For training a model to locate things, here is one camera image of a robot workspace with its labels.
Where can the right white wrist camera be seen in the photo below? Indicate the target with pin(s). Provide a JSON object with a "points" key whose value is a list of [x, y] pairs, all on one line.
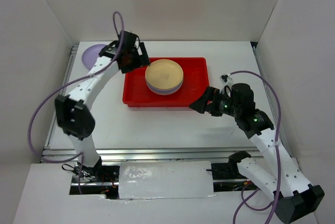
{"points": [[226, 80]]}

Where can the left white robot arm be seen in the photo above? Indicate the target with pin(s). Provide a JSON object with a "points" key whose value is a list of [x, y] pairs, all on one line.
{"points": [[73, 110]]}

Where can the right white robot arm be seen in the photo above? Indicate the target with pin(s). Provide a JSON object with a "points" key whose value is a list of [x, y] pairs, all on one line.
{"points": [[290, 192]]}

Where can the orange plate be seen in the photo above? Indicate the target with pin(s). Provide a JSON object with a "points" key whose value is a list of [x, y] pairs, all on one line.
{"points": [[164, 74]]}

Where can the purple plate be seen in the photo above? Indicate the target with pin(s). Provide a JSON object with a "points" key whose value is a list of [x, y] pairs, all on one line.
{"points": [[164, 91], [91, 54]]}

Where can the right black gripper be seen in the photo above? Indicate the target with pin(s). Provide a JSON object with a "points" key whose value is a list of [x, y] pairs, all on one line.
{"points": [[200, 104]]}

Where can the white foil cover panel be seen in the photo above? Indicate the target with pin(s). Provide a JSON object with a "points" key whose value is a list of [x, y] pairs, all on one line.
{"points": [[165, 180]]}

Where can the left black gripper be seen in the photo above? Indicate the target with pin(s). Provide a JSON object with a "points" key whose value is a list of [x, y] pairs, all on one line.
{"points": [[126, 68]]}

